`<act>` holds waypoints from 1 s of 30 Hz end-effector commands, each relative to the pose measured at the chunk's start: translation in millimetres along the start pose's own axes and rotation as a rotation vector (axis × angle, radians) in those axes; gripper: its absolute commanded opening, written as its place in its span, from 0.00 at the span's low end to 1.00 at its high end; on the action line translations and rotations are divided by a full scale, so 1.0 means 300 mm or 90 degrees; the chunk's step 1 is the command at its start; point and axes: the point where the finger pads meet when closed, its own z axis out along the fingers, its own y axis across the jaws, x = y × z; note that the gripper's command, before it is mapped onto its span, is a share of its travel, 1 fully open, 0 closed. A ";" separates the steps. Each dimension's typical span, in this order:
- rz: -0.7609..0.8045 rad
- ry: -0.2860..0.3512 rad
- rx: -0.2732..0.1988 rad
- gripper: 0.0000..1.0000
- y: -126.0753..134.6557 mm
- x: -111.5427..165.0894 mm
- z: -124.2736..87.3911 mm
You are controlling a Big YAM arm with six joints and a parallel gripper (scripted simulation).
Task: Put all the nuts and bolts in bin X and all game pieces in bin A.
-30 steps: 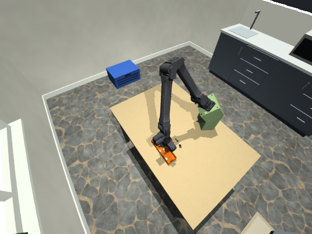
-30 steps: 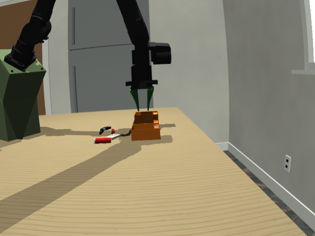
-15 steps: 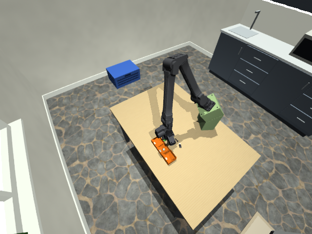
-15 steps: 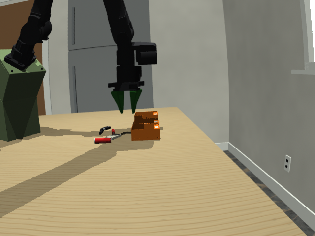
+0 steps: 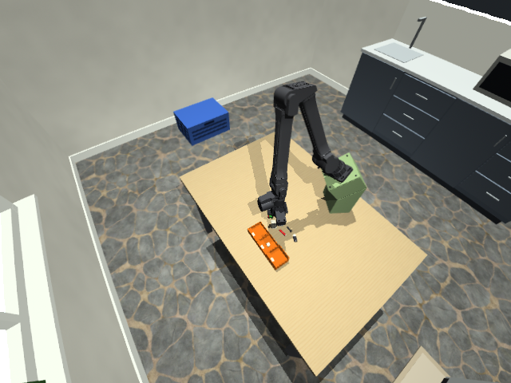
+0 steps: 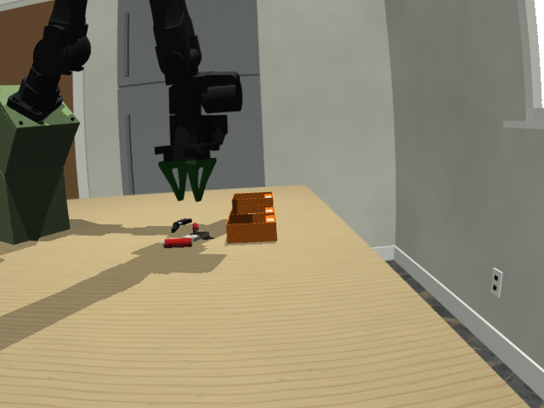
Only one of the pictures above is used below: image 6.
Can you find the white domino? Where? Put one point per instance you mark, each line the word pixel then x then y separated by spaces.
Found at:
pixel 197 235

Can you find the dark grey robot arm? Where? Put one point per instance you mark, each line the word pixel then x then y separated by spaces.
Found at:
pixel 177 50

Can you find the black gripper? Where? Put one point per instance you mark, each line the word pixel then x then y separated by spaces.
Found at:
pixel 185 138

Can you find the orange bin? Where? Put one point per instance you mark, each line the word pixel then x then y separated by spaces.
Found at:
pixel 252 218

